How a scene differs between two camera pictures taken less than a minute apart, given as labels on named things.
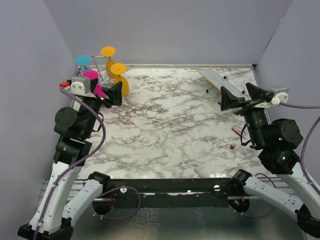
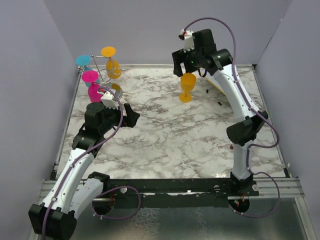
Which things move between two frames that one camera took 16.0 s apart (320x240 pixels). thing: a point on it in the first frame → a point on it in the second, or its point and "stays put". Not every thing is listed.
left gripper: (114, 94) → (131, 119)
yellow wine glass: (118, 69) → (188, 82)
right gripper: (256, 93) → (179, 57)
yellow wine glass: (108, 51) stays put
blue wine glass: (83, 60) stays put
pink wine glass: (93, 74) stays put
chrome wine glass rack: (101, 64) stays put
